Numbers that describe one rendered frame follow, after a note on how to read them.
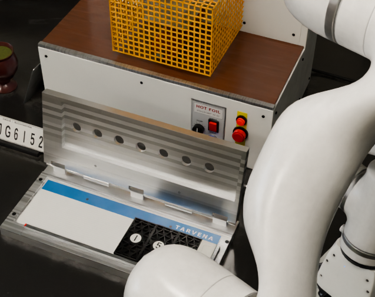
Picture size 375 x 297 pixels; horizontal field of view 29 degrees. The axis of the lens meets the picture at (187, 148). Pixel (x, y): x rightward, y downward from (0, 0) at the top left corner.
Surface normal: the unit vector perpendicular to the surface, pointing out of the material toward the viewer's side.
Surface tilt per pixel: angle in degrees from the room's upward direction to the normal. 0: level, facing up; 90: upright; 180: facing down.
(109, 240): 0
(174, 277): 9
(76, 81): 90
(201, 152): 79
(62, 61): 90
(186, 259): 15
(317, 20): 99
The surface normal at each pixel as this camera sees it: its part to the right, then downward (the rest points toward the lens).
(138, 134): -0.37, 0.49
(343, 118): -0.29, 0.27
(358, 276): -0.66, 0.31
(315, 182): 0.08, 0.28
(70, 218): 0.01, -0.71
